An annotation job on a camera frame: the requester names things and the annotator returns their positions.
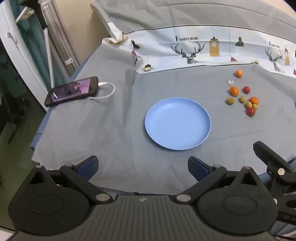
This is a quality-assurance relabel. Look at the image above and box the white charging cable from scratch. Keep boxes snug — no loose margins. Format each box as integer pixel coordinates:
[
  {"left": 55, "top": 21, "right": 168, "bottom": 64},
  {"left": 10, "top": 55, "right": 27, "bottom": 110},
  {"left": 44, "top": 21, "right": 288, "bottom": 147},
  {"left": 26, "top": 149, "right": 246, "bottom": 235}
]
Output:
[{"left": 89, "top": 82, "right": 115, "bottom": 100}]

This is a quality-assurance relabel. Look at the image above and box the blue plate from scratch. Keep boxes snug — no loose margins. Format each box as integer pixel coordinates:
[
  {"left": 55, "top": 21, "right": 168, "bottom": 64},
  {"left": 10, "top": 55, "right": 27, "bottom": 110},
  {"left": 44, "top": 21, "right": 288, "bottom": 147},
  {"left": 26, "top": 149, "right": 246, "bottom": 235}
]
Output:
[{"left": 145, "top": 98, "right": 211, "bottom": 150}]

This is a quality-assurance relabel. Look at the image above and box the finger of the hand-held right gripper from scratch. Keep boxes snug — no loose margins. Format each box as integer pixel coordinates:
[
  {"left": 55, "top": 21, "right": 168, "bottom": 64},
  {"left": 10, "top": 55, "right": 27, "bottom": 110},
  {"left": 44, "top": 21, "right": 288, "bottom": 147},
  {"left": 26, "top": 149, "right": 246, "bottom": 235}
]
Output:
[{"left": 253, "top": 141, "right": 292, "bottom": 183}]

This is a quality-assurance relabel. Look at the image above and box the white door frame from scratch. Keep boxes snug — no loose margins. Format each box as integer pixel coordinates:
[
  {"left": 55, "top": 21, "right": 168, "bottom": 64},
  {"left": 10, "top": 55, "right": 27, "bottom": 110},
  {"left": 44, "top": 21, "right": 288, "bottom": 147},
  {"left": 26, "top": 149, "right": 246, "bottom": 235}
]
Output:
[{"left": 0, "top": 0, "right": 50, "bottom": 105}]

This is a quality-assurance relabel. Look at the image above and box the teal hanging clothing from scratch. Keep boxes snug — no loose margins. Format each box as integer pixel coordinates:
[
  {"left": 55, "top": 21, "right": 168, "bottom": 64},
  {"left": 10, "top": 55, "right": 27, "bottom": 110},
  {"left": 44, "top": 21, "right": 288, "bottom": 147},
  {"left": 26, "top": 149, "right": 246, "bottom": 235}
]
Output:
[{"left": 14, "top": 0, "right": 50, "bottom": 86}]

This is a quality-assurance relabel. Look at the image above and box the black smartphone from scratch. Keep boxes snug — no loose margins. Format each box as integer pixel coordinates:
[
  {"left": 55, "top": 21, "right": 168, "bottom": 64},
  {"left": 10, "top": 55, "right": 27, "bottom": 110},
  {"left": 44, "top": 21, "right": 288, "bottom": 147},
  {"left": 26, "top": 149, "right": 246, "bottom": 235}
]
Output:
[{"left": 44, "top": 76, "right": 99, "bottom": 107}]

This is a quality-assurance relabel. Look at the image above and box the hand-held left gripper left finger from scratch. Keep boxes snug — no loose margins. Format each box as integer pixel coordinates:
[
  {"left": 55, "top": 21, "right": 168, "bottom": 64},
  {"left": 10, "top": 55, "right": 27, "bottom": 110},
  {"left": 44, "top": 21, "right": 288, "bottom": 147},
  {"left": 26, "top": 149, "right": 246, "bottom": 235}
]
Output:
[{"left": 23, "top": 156, "right": 114, "bottom": 204}]

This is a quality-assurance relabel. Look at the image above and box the grey curtain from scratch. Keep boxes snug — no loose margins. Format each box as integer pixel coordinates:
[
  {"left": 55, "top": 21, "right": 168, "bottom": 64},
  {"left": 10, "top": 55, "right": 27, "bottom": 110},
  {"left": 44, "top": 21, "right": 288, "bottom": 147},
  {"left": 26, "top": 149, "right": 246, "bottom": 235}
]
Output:
[{"left": 40, "top": 0, "right": 80, "bottom": 77}]

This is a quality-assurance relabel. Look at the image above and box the grey printed tablecloth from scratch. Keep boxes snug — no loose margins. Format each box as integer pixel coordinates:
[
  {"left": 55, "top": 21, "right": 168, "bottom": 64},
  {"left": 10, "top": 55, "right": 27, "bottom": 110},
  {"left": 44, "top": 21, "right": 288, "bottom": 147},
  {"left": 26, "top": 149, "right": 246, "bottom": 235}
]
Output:
[{"left": 31, "top": 0, "right": 296, "bottom": 193}]

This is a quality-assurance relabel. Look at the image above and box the white tripod stand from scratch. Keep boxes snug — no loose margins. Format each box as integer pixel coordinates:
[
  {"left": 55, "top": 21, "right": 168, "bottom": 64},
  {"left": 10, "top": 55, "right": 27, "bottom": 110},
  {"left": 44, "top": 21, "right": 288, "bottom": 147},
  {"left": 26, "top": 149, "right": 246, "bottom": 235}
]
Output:
[{"left": 15, "top": 0, "right": 56, "bottom": 91}]

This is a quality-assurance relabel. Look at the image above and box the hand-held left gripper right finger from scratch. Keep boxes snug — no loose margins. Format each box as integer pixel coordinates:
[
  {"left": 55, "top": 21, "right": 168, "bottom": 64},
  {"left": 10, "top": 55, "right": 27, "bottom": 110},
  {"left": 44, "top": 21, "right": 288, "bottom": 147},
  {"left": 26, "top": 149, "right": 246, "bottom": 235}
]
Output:
[{"left": 171, "top": 156, "right": 264, "bottom": 204}]

